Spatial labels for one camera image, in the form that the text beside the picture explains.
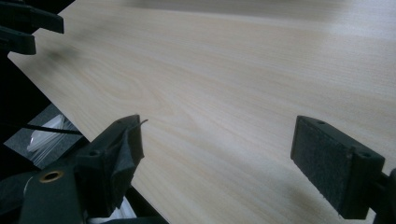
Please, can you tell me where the black cable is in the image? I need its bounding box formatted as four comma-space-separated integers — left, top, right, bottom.
0, 123, 84, 136

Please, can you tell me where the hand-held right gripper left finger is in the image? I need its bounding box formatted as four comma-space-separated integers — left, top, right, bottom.
74, 114, 149, 219

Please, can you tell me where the white plastic piece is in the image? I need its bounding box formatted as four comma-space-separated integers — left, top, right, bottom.
87, 195, 138, 224

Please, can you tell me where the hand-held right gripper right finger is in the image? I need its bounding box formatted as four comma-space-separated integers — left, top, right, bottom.
290, 115, 387, 220

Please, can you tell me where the clear plastic bag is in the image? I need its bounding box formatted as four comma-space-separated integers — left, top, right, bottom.
25, 114, 73, 166

